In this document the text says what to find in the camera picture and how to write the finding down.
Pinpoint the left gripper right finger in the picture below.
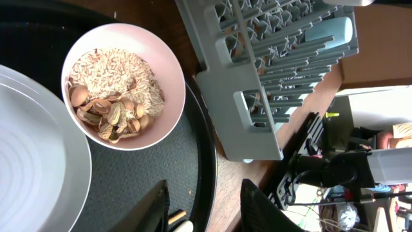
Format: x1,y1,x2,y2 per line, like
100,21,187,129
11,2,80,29
240,179,304,232

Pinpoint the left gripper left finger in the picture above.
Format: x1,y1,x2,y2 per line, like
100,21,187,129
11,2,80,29
109,180,170,232

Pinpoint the pink bowl with scraps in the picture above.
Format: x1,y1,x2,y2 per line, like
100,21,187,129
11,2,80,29
61,23,186,151

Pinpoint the light blue cup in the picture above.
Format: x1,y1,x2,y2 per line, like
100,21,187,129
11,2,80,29
305,17,353,51

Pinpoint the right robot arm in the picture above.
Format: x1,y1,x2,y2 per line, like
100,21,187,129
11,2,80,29
264,113,411,210

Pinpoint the grey dishwasher rack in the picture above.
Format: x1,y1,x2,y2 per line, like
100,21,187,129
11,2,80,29
176,0,359,162

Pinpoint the wooden chopstick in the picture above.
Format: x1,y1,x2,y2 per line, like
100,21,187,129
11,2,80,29
168,210,187,225

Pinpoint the grey plate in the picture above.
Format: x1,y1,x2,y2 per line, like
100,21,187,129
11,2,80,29
1,66,91,231

